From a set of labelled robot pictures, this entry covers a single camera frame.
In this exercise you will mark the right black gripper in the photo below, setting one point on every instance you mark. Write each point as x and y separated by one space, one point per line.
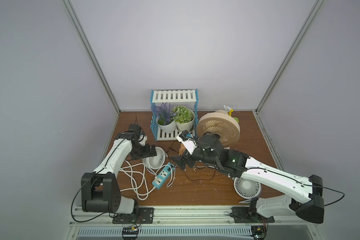
187 159

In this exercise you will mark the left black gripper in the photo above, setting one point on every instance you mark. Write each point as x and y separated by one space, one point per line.
150 150

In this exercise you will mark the small white fan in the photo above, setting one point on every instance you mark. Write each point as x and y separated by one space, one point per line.
156 162
247 189

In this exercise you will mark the teal power strip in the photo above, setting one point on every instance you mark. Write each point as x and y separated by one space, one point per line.
164 173

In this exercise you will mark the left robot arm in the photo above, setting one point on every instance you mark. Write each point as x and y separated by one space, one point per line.
100 192

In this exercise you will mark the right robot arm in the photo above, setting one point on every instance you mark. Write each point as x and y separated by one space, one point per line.
301 196

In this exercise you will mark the large beige desk fan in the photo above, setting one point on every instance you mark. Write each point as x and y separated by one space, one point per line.
221 124

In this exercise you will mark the lavender plant white pot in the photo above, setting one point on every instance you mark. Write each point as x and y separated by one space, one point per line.
165 117

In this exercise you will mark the green plant white pot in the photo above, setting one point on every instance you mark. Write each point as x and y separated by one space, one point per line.
184 118

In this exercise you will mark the blue white slatted shelf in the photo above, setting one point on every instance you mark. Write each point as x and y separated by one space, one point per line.
187 98

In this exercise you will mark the yellow spray bottle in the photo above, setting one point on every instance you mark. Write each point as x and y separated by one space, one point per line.
229 110

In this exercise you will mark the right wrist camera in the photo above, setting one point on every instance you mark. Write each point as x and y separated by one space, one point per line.
188 140

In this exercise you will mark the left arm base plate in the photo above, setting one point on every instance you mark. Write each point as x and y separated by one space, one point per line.
135 215

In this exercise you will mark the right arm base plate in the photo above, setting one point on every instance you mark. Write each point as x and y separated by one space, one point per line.
243 215

